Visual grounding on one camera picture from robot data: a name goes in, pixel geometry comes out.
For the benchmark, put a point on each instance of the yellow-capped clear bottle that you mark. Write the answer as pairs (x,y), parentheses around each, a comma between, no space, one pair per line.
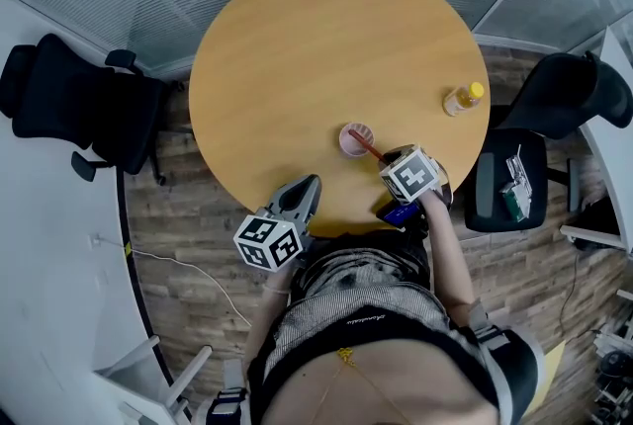
(460,101)

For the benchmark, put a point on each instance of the red pen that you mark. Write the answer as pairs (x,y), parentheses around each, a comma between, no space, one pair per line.
(367,147)

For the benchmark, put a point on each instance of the white table with grey edge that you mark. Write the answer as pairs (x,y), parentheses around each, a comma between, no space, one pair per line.
(613,156)

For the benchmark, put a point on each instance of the green and white carton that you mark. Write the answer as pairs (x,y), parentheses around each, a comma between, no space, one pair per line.
(514,204)

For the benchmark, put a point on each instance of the round wooden desk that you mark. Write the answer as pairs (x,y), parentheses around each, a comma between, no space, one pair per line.
(321,67)

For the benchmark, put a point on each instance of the pink cup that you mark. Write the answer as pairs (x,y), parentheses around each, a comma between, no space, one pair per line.
(348,147)

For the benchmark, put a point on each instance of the yellow paper sheet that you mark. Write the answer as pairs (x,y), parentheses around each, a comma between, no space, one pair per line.
(551,371)

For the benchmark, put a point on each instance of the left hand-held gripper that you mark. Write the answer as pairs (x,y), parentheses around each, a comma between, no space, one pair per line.
(269,242)

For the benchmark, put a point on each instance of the person's grey knitted top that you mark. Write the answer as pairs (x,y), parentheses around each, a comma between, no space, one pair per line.
(356,294)

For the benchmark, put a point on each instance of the person's left forearm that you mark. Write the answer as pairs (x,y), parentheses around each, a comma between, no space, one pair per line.
(267,304)

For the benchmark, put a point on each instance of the white metal frame legs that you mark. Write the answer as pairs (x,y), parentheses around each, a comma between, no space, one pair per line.
(173,378)

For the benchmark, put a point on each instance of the clear plastic package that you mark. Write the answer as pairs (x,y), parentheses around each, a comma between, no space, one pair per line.
(518,168)

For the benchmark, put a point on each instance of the person's right forearm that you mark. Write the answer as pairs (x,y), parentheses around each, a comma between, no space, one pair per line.
(445,255)

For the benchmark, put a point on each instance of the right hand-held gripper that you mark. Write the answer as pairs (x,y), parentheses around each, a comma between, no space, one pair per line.
(410,176)

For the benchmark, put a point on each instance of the white curved table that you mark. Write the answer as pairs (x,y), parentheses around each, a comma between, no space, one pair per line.
(49,240)

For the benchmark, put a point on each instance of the black office chair with headrest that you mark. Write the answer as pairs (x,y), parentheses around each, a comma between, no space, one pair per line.
(74,107)

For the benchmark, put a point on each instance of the black equipment clutter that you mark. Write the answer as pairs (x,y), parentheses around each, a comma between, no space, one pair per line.
(615,364)

